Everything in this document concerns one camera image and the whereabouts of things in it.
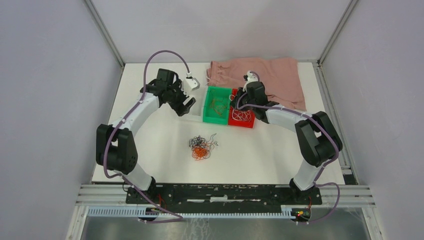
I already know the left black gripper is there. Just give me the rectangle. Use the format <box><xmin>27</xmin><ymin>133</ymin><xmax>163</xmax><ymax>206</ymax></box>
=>
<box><xmin>167</xmin><ymin>79</ymin><xmax>196</xmax><ymax>117</ymax></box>

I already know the white cable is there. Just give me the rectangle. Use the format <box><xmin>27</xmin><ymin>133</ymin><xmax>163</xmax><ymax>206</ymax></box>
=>
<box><xmin>231</xmin><ymin>109</ymin><xmax>253</xmax><ymax>124</ymax></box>

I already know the orange cable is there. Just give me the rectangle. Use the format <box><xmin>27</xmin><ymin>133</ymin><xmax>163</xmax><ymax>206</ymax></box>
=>
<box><xmin>208</xmin><ymin>96</ymin><xmax>229</xmax><ymax>117</ymax></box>

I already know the cable bundle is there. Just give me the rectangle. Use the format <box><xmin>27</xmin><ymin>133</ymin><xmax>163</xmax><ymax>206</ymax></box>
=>
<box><xmin>188</xmin><ymin>133</ymin><xmax>220</xmax><ymax>162</ymax></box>

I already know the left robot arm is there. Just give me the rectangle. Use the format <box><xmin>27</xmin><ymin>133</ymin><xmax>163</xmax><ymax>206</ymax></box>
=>
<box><xmin>95</xmin><ymin>68</ymin><xmax>200</xmax><ymax>204</ymax></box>

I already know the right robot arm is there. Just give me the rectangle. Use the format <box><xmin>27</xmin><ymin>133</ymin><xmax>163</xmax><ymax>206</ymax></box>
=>
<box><xmin>230</xmin><ymin>81</ymin><xmax>343</xmax><ymax>204</ymax></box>

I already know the clear plastic bin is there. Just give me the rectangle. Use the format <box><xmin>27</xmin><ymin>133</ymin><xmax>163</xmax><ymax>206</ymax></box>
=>
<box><xmin>182</xmin><ymin>87</ymin><xmax>208</xmax><ymax>122</ymax></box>

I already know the red plastic bin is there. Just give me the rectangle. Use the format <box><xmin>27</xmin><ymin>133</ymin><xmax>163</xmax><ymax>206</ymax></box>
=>
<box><xmin>227</xmin><ymin>105</ymin><xmax>255</xmax><ymax>129</ymax></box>

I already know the green plastic bin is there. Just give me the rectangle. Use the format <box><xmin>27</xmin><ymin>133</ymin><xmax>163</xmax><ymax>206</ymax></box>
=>
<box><xmin>203</xmin><ymin>86</ymin><xmax>232</xmax><ymax>125</ymax></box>

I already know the pink cloth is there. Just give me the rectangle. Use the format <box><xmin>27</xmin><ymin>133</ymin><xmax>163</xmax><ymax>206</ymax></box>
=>
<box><xmin>206</xmin><ymin>57</ymin><xmax>307</xmax><ymax>111</ymax></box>

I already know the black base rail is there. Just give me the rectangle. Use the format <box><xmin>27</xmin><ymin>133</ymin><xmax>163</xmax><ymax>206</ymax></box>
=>
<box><xmin>144</xmin><ymin>183</ymin><xmax>323</xmax><ymax>214</ymax></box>

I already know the white slotted cable duct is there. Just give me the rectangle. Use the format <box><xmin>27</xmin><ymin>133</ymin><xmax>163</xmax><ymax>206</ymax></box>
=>
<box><xmin>87</xmin><ymin>206</ymin><xmax>295</xmax><ymax>220</ymax></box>

